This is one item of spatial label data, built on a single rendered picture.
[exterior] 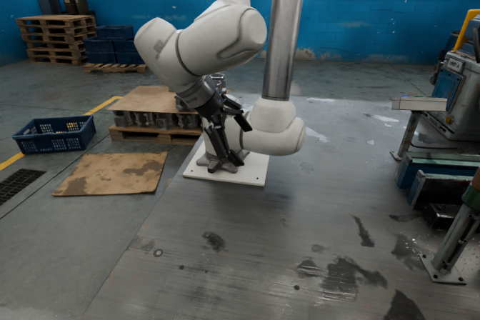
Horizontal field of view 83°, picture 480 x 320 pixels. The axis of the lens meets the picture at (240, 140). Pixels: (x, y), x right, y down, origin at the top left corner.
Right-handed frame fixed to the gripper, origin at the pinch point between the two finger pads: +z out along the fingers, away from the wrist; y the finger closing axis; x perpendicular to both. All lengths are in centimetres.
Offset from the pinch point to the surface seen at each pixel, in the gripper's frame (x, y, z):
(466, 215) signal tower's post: 50, 14, 23
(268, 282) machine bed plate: 5.8, 33.6, 16.1
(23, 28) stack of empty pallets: -568, -371, -90
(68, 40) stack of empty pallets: -486, -364, -28
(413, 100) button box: 47, -40, 37
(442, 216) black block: 46, 6, 42
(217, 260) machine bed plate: -7.4, 30.6, 10.6
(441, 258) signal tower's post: 43, 20, 35
